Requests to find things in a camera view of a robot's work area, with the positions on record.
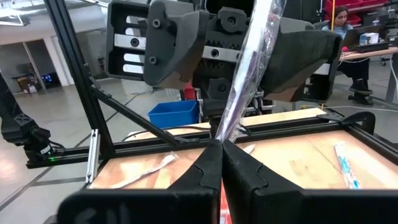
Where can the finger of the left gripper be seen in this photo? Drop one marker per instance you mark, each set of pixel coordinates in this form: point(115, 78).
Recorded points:
point(301, 56)
point(174, 46)

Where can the green toothbrush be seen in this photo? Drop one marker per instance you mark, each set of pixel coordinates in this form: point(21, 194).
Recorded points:
point(146, 171)

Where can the purple toothbrush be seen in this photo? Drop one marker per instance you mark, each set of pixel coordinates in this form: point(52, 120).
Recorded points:
point(248, 71)

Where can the wooden desk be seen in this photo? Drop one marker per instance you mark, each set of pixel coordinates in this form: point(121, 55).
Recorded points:
point(373, 53)

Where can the black keyboard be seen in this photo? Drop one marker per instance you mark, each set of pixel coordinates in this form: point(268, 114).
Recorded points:
point(373, 47)

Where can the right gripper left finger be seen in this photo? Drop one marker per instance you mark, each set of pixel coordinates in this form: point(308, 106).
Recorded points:
point(186, 205)

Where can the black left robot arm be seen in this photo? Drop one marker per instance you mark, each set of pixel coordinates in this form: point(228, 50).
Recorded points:
point(18, 127)

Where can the blue plastic bin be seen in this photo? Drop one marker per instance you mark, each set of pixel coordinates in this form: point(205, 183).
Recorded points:
point(174, 113)

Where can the blue toothbrush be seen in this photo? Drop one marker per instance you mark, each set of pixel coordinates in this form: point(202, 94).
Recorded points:
point(346, 168)

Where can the silver frame bracket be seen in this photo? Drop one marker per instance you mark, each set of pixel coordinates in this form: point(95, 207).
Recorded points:
point(92, 155)

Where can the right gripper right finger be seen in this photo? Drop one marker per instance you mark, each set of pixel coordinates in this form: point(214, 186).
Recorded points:
point(280, 208)

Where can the black frame corner hook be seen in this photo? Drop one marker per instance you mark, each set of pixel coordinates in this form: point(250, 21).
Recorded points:
point(357, 119)

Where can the black aluminium table frame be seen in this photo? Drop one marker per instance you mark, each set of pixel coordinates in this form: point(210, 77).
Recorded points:
point(76, 62)

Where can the orange slotted plastic basket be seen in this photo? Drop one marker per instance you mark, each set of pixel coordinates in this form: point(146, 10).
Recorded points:
point(225, 208)

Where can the red object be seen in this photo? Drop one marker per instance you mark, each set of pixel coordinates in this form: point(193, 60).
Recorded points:
point(189, 91)

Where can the person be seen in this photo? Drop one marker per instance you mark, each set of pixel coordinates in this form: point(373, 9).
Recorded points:
point(357, 70)

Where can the white box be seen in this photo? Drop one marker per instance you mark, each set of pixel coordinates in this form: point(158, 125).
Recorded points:
point(369, 38)

